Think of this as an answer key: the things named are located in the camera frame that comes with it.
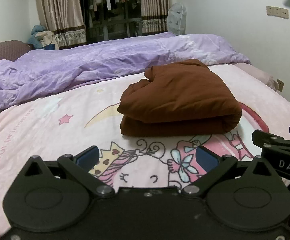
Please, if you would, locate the pale pink pillow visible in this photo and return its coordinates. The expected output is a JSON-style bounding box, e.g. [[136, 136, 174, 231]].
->
[[235, 62, 279, 91]]

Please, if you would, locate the hanging clothes rack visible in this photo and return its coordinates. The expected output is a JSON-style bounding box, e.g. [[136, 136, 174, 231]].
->
[[77, 0, 143, 44]]

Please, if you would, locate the brown padded jacket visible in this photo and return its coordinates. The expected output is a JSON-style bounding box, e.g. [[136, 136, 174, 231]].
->
[[117, 59, 243, 137]]

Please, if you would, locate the pink printed bed sheet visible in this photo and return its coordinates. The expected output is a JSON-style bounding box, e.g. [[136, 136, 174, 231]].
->
[[0, 64, 290, 233]]

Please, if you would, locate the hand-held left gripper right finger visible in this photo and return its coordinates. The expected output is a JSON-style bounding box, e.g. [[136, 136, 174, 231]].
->
[[181, 145, 273, 201]]

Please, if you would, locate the mauve quilted pillow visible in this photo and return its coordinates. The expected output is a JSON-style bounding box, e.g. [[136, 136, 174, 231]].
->
[[0, 40, 31, 70]]

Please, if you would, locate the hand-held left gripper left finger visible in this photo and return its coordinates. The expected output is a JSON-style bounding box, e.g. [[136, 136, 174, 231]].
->
[[22, 145, 115, 200]]

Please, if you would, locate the blue and cream clothes pile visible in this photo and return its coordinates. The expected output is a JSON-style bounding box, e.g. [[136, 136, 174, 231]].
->
[[27, 25, 60, 50]]

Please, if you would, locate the gold wall switch panel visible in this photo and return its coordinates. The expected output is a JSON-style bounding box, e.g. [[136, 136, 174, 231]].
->
[[266, 6, 289, 19]]

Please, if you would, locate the purple duvet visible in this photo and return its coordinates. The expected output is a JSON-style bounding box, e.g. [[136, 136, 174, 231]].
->
[[0, 32, 251, 109]]

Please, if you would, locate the beige patterned curtain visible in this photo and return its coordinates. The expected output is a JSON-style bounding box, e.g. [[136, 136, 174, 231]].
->
[[35, 0, 87, 50], [140, 0, 169, 36]]

